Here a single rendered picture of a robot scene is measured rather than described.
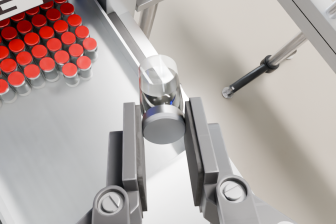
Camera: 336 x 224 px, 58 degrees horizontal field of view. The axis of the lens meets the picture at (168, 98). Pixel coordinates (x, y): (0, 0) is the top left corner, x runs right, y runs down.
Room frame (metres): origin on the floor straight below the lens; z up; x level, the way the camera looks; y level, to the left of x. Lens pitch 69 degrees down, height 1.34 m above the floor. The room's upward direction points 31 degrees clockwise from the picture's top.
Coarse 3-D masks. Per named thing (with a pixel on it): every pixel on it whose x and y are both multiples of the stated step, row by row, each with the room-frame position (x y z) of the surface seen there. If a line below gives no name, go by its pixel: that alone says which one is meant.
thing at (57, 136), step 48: (96, 0) 0.25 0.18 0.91; (48, 96) 0.08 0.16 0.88; (96, 96) 0.12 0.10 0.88; (0, 144) -0.01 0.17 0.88; (48, 144) 0.02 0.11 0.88; (96, 144) 0.06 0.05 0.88; (144, 144) 0.10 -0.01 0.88; (0, 192) -0.06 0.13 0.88; (48, 192) -0.03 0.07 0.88; (96, 192) 0.00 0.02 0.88
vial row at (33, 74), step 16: (80, 48) 0.16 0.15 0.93; (96, 48) 0.18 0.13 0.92; (32, 64) 0.10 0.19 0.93; (48, 64) 0.11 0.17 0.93; (0, 80) 0.06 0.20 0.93; (16, 80) 0.07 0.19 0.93; (32, 80) 0.08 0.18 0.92; (48, 80) 0.10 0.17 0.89; (0, 96) 0.04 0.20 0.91; (16, 96) 0.06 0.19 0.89
